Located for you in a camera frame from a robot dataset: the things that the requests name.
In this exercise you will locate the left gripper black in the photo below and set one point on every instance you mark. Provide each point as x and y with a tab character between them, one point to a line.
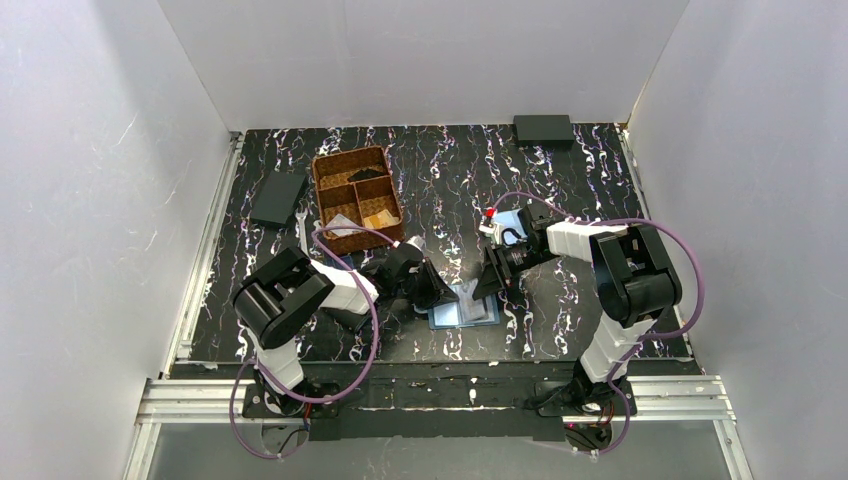
427	283

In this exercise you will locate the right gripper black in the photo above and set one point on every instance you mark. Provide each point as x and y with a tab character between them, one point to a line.
502	266

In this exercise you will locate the blue card holder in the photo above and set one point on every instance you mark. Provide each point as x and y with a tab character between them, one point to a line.
447	316

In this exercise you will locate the white credit card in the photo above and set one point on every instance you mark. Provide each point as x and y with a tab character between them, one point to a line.
471	311
341	226

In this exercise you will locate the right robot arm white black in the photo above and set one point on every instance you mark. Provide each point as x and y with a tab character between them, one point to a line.
636	282

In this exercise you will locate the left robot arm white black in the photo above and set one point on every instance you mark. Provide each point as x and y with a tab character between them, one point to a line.
277	301

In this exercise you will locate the teal open card holder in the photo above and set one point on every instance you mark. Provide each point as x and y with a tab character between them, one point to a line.
507	228

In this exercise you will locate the black card in basket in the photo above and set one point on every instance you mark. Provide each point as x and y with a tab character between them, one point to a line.
366	174

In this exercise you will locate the tan item in basket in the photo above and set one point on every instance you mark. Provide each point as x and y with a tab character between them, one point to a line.
381	220

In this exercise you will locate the brown wicker divided basket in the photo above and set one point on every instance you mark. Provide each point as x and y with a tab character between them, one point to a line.
356	200

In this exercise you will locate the silver wrench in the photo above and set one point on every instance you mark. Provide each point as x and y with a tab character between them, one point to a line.
302	233

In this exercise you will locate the black box back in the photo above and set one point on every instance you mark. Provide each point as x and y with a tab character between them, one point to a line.
543	130

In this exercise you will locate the black box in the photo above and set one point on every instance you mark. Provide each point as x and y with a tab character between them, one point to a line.
277	199
543	130

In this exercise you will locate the black box left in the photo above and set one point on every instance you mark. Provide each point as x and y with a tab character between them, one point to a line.
277	199

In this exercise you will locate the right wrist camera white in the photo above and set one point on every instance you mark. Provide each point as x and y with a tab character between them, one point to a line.
485	228

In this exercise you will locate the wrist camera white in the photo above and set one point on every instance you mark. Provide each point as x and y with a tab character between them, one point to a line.
418	242
485	228

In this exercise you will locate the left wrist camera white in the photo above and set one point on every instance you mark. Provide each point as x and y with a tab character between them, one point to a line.
418	242

